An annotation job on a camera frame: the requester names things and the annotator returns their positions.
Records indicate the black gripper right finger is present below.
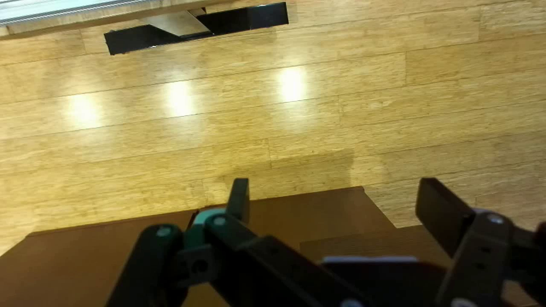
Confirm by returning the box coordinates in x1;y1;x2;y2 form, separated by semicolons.
414;178;546;307

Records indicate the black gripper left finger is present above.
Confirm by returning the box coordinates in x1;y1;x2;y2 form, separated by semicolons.
107;178;364;307

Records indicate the brown wooden cabinet unit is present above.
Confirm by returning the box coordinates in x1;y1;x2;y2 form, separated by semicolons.
0;188;448;307

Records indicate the black table base foot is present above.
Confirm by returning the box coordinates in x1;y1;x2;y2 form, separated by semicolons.
103;2;288;55

